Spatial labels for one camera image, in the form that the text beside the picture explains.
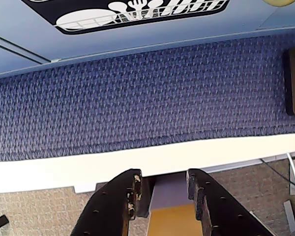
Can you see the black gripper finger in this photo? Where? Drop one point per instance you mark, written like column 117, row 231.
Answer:
column 108, row 209
column 223, row 211

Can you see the small white cabinet tab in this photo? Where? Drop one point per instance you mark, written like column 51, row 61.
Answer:
column 55, row 59

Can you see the blue toy kitchen cabinet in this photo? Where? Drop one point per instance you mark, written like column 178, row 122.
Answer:
column 27, row 24

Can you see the yellow wooden board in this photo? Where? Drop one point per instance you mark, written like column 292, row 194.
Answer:
column 172, row 221

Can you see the grey table leg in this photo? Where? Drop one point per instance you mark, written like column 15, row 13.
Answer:
column 167, row 191

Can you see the blue woven mat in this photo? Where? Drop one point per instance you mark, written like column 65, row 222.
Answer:
column 137, row 98

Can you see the black white dishwasher rack print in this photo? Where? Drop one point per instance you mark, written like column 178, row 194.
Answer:
column 100, row 20

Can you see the yellow round knob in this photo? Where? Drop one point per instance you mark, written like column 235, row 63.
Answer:
column 280, row 2

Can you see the white angled bracket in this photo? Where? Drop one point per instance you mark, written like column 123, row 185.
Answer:
column 291, row 216

